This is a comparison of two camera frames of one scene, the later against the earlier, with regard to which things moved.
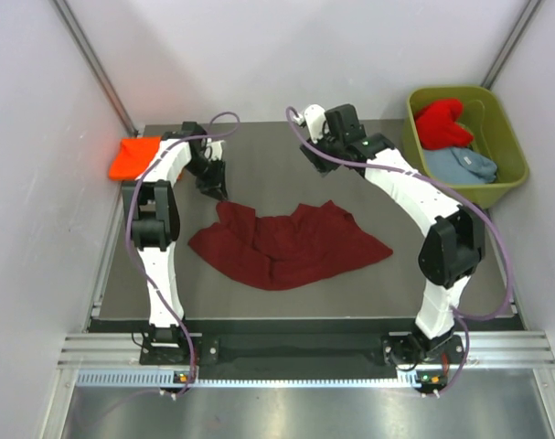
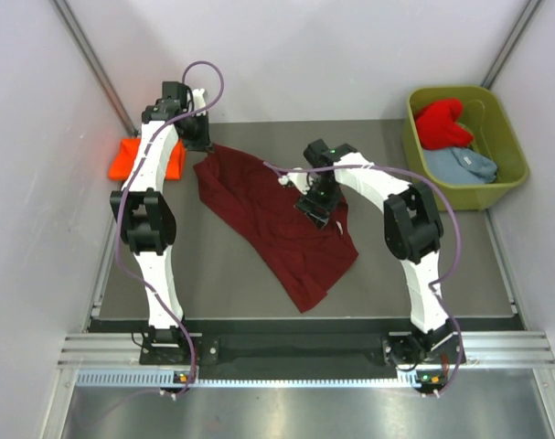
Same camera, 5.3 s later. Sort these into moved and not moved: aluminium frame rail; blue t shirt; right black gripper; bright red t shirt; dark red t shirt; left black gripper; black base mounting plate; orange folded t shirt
Moved: left black gripper; dark red t shirt; right black gripper
Not moved: aluminium frame rail; black base mounting plate; bright red t shirt; blue t shirt; orange folded t shirt
